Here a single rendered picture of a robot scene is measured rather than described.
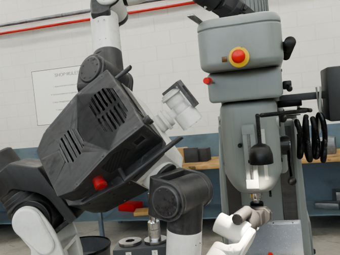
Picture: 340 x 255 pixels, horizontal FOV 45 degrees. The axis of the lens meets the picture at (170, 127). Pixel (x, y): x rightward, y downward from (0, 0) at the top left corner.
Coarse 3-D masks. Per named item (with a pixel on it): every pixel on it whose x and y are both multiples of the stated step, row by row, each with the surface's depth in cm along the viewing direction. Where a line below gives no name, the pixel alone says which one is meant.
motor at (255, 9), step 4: (244, 0) 158; (248, 0) 158; (252, 0) 158; (256, 0) 158; (260, 0) 159; (264, 0) 160; (248, 4) 158; (252, 4) 158; (256, 4) 158; (260, 4) 159; (264, 4) 160; (268, 4) 165; (252, 8) 158; (256, 8) 158; (260, 8) 159; (264, 8) 160; (268, 8) 163
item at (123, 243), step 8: (120, 240) 162; (128, 240) 163; (136, 240) 160; (144, 240) 159; (160, 240) 157; (120, 248) 157; (128, 248) 156; (136, 248) 155; (144, 248) 155; (152, 248) 155; (160, 248) 154
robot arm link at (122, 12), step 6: (120, 0) 132; (126, 0) 134; (132, 0) 134; (138, 0) 134; (144, 0) 136; (114, 6) 131; (120, 6) 133; (120, 12) 135; (126, 12) 138; (120, 18) 137; (126, 18) 139; (120, 24) 139
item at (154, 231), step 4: (148, 228) 159; (152, 228) 158; (156, 228) 158; (152, 232) 158; (156, 232) 158; (160, 232) 160; (152, 236) 158; (156, 236) 158; (160, 236) 160; (152, 240) 158
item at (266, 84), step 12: (228, 72) 134; (240, 72) 133; (252, 72) 132; (264, 72) 131; (276, 72) 130; (216, 84) 135; (228, 84) 134; (240, 84) 133; (252, 84) 132; (264, 84) 131; (276, 84) 130; (216, 96) 135; (228, 96) 134; (240, 96) 133; (252, 96) 132; (264, 96) 132; (276, 96) 131
